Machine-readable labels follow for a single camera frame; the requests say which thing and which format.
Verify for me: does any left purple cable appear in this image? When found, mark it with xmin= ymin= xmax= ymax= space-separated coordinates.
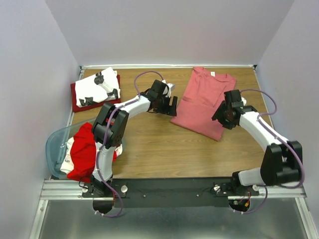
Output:
xmin=96 ymin=71 xmax=167 ymax=219

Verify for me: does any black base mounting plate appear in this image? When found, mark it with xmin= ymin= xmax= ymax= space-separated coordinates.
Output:
xmin=82 ymin=177 xmax=259 ymax=209

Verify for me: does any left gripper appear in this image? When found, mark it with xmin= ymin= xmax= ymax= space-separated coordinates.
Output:
xmin=154 ymin=94 xmax=177 ymax=117

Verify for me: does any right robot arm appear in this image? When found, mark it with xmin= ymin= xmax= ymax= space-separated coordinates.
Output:
xmin=212 ymin=90 xmax=305 ymax=195

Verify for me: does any aluminium frame rail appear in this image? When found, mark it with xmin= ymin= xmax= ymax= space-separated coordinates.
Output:
xmin=30 ymin=180 xmax=319 ymax=239

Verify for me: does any purple cable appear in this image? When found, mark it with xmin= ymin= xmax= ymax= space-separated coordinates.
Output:
xmin=96 ymin=71 xmax=167 ymax=219
xmin=233 ymin=89 xmax=306 ymax=215

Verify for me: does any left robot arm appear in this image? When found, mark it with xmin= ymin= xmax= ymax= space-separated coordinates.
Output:
xmin=90 ymin=80 xmax=177 ymax=197

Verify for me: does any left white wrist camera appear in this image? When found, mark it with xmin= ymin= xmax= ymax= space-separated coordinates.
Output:
xmin=161 ymin=80 xmax=175 ymax=97

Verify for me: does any folded white printed t-shirt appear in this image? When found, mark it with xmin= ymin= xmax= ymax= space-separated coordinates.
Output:
xmin=75 ymin=67 xmax=121 ymax=107

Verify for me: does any red and white t-shirt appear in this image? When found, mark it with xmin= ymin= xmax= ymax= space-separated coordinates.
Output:
xmin=59 ymin=121 xmax=124 ymax=184

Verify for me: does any folded dark red t-shirt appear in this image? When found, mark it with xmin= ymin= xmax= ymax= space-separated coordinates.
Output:
xmin=70 ymin=83 xmax=121 ymax=113

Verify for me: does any clear plastic basket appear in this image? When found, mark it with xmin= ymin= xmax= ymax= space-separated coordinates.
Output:
xmin=45 ymin=117 xmax=126 ymax=179

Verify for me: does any pink polo shirt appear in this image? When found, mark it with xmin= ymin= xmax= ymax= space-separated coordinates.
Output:
xmin=170 ymin=67 xmax=236 ymax=141

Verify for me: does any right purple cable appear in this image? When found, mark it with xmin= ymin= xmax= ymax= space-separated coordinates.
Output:
xmin=233 ymin=89 xmax=306 ymax=215

